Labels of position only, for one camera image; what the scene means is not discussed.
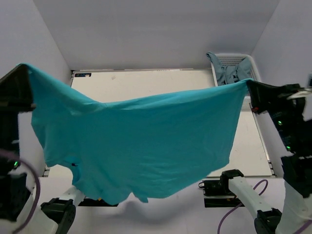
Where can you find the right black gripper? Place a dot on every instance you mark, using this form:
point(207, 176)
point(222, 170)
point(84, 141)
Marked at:
point(264, 96)

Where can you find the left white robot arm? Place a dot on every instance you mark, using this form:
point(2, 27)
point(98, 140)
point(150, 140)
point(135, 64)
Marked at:
point(19, 183)

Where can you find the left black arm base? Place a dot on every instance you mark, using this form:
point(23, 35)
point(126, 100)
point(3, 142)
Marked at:
point(92, 200)

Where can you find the teal t shirt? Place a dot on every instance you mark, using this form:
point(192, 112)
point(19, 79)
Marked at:
point(151, 147)

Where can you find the white plastic basket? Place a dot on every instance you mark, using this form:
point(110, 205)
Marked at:
point(233, 59)

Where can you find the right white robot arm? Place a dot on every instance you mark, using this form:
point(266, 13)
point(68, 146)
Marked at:
point(296, 216)

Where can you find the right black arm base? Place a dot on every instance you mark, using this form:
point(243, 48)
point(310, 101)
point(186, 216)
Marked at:
point(215, 196)

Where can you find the grey blue t shirt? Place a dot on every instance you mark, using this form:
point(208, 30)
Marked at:
point(228, 74)

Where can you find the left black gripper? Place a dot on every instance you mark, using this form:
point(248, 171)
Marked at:
point(18, 88)

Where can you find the blue label sticker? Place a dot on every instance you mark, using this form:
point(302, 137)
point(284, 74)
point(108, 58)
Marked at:
point(82, 75)

